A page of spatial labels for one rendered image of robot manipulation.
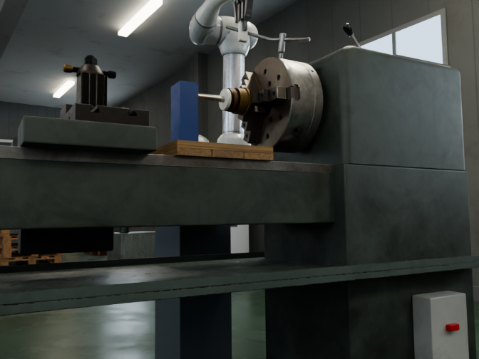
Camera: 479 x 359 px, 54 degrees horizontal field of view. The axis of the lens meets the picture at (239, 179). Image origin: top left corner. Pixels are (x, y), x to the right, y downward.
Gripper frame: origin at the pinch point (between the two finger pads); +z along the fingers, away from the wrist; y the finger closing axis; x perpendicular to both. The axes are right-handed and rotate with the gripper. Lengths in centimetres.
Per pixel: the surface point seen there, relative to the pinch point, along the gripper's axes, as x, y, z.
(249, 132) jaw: 0.7, 3.8, 35.9
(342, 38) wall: 263, -246, -122
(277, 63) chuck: 4.6, 14.9, 14.4
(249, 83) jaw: 0.1, 4.6, 19.3
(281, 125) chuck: 4.7, 17.5, 35.0
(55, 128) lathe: -64, 31, 44
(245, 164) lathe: -13, 25, 49
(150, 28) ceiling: 123, -487, -184
